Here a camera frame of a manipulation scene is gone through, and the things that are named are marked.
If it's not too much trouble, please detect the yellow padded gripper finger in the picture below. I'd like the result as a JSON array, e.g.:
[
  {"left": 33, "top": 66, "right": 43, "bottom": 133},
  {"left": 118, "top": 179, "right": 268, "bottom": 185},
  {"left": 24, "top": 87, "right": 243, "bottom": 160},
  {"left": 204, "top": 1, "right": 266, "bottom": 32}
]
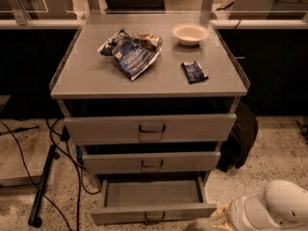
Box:
[{"left": 209, "top": 204, "right": 232, "bottom": 231}]

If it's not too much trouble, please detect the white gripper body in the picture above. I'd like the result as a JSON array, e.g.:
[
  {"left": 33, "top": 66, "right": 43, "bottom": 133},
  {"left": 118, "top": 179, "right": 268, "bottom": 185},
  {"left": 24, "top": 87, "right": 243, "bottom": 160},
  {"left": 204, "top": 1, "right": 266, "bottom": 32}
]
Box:
[{"left": 228, "top": 193, "right": 308, "bottom": 231}]

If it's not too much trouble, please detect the grey bottom drawer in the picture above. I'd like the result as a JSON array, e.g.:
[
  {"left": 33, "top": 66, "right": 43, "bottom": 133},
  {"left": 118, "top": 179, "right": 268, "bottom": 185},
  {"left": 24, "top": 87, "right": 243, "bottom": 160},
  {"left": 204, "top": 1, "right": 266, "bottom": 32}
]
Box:
[{"left": 90, "top": 177, "right": 217, "bottom": 225}]

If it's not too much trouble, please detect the grey drawer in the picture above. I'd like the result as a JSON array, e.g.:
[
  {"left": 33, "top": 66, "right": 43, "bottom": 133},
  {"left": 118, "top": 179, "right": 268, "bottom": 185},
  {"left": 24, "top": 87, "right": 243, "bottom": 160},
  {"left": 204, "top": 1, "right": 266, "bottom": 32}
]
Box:
[
  {"left": 90, "top": 177, "right": 217, "bottom": 225},
  {"left": 64, "top": 114, "right": 236, "bottom": 145},
  {"left": 83, "top": 151, "right": 220, "bottom": 174}
]

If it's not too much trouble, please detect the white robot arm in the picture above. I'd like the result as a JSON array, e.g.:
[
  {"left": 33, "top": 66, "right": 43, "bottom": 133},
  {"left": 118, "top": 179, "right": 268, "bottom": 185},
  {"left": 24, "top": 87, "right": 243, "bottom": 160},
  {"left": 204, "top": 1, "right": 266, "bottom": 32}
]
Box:
[{"left": 210, "top": 180, "right": 308, "bottom": 231}]

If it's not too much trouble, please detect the grey middle drawer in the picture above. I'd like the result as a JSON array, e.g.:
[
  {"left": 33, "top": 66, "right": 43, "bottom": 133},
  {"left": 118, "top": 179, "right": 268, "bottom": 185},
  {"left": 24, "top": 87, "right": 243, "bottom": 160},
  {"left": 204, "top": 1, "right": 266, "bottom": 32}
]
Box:
[{"left": 83, "top": 151, "right": 220, "bottom": 174}]

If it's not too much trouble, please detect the grey top drawer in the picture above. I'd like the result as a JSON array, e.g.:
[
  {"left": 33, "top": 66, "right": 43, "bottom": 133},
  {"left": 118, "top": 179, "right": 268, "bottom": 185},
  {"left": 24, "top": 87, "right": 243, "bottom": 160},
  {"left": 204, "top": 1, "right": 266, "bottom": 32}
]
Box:
[{"left": 64, "top": 114, "right": 236, "bottom": 145}]

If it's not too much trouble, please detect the grey drawer cabinet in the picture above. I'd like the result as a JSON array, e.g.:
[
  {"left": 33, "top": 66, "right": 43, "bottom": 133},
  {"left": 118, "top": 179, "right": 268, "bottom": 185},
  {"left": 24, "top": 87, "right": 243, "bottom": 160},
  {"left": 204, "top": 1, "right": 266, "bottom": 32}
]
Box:
[{"left": 51, "top": 13, "right": 247, "bottom": 184}]

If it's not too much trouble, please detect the black bag beside cabinet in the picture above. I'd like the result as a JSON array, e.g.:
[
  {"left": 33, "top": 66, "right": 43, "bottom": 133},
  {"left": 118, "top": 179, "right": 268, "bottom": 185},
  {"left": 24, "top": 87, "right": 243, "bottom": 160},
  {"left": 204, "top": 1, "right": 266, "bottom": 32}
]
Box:
[{"left": 217, "top": 102, "right": 258, "bottom": 172}]

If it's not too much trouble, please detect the small blue snack packet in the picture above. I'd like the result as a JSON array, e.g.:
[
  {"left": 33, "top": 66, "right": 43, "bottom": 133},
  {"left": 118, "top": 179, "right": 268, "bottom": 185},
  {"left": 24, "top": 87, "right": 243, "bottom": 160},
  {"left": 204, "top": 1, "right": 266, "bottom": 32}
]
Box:
[{"left": 181, "top": 61, "right": 209, "bottom": 85}]

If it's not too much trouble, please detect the black floor stand bar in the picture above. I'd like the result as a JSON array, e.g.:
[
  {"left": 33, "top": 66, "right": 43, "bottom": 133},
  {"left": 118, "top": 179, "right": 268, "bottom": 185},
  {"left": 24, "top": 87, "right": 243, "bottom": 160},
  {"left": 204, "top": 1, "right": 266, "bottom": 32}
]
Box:
[{"left": 28, "top": 144, "right": 56, "bottom": 228}]

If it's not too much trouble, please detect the large blue chip bag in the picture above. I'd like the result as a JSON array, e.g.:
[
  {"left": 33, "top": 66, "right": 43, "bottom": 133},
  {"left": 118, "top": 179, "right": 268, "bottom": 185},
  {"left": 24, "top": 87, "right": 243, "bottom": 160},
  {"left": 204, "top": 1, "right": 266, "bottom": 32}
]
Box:
[{"left": 97, "top": 29, "right": 163, "bottom": 81}]

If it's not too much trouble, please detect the white bowl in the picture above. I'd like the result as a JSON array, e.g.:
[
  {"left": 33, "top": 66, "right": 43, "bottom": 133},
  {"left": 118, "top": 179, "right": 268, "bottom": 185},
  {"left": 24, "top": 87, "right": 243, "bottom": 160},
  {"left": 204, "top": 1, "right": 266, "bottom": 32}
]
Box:
[{"left": 172, "top": 23, "right": 209, "bottom": 46}]

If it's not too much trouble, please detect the black cable near cabinet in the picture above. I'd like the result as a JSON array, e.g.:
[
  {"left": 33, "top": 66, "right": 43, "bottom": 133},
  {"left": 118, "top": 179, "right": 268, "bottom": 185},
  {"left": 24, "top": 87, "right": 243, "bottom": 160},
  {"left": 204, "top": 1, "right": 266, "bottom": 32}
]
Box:
[{"left": 44, "top": 117, "right": 102, "bottom": 231}]

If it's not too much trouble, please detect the black cable on floor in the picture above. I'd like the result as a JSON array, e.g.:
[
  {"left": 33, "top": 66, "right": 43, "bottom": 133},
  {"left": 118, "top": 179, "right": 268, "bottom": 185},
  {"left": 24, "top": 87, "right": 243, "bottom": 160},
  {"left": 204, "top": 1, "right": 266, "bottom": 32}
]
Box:
[{"left": 0, "top": 120, "right": 74, "bottom": 231}]

